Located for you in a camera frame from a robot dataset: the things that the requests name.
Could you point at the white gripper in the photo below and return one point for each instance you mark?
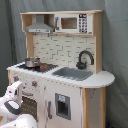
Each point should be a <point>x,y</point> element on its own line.
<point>15,91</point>

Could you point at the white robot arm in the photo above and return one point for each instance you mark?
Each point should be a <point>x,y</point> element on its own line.
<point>11,115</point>

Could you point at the wooden toy kitchen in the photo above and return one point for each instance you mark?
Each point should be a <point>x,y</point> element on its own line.
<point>62,49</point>

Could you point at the left red stove knob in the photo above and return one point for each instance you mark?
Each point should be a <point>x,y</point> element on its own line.
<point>16,78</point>

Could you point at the red stove knob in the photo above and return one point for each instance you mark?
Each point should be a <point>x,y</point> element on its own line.
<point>16,78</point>
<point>34,83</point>

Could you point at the white oven door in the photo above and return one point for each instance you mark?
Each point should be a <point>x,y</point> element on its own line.
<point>33,104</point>

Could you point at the right red stove knob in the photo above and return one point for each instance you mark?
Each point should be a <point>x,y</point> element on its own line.
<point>34,83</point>

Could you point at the silver metal pot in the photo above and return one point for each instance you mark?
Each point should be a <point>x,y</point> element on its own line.
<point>32,62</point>

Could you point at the black toy stovetop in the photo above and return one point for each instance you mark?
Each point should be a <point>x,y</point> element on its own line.
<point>43,67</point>

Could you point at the white cabinet door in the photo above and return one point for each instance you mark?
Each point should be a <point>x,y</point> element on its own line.
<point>63,106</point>

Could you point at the grey toy sink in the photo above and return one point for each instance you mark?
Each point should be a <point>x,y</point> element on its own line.
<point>73,74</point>

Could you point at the grey range hood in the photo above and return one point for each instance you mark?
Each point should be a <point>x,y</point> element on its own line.
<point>39,26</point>

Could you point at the black toy faucet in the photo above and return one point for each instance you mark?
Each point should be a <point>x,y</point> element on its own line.
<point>82,63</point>

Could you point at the white toy microwave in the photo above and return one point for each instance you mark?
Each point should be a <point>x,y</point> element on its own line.
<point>73,23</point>

